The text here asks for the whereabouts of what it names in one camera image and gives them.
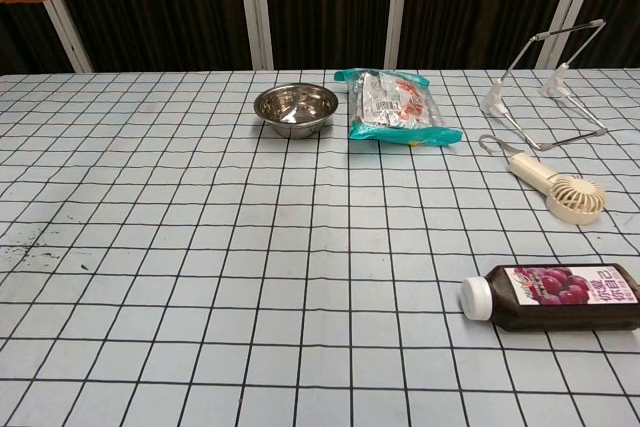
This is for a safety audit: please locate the teal snack packet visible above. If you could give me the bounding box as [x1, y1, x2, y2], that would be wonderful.
[333, 67, 465, 148]

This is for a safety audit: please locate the metal wire stand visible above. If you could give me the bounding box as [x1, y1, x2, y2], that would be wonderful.
[481, 18, 610, 151]

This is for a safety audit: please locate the beige handheld fan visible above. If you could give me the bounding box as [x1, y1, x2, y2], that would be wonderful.
[478, 133, 608, 225]

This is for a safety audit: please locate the dark pleated curtain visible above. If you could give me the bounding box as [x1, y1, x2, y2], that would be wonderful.
[0, 0, 640, 76]

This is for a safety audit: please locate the stainless steel bowl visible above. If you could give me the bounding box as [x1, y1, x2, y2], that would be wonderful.
[253, 83, 340, 139]

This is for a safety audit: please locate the white frame post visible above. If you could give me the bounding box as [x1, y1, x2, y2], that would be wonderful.
[538, 0, 607, 69]
[39, 0, 95, 74]
[383, 0, 412, 71]
[238, 0, 275, 71]

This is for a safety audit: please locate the blue checked tablecloth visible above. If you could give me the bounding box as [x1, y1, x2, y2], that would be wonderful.
[0, 66, 640, 427]

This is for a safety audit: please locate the grape juice bottle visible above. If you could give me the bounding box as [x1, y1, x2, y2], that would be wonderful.
[460, 262, 640, 333]

